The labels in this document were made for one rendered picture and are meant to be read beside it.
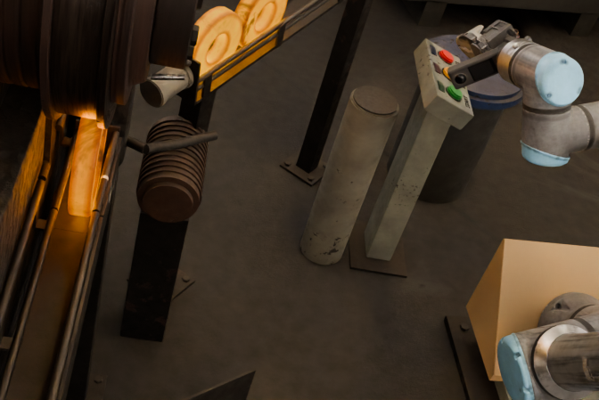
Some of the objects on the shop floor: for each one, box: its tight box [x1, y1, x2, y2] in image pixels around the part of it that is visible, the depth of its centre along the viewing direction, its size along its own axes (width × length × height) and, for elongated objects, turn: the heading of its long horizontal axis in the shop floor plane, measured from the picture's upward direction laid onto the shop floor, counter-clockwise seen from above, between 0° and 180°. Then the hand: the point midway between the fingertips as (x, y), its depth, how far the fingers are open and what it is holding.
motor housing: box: [119, 115, 209, 342], centre depth 194 cm, size 13×22×54 cm, turn 165°
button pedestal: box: [349, 38, 473, 278], centre depth 227 cm, size 16×24×62 cm, turn 165°
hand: (458, 44), depth 193 cm, fingers closed
